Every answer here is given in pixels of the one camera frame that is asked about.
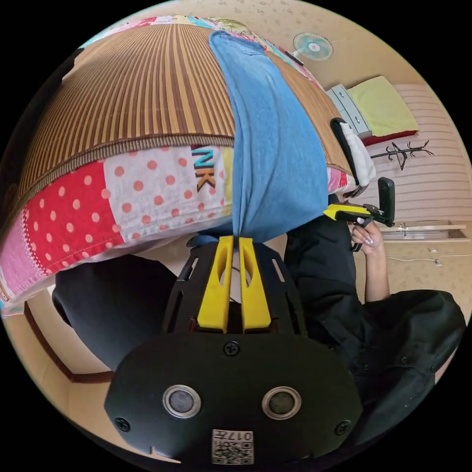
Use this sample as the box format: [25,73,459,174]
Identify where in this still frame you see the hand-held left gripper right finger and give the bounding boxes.
[238,237,272,331]

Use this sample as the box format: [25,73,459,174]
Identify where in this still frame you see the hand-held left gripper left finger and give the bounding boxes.
[197,236,235,335]

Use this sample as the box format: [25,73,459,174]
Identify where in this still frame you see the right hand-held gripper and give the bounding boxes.
[323,202,396,253]

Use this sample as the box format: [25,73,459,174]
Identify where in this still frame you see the light blue jeans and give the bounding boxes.
[186,30,329,248]

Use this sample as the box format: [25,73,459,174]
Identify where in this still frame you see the person's right forearm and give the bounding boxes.
[362,251,391,304]

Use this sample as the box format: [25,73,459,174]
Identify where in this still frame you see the person's right hand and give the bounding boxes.
[350,222,386,257]

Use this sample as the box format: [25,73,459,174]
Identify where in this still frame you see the black coat rack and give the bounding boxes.
[370,140,435,172]

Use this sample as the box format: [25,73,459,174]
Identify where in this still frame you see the person's body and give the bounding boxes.
[51,213,468,472]

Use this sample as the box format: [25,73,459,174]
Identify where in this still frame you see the grey cupboard with yellow blanket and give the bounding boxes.
[325,75,420,147]

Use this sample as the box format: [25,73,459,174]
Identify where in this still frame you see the bed with striped woven mat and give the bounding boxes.
[0,14,361,319]

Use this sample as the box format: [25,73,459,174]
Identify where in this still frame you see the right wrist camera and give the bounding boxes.
[377,177,396,226]

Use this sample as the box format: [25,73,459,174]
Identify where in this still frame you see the teal wall fan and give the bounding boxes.
[293,31,334,62]

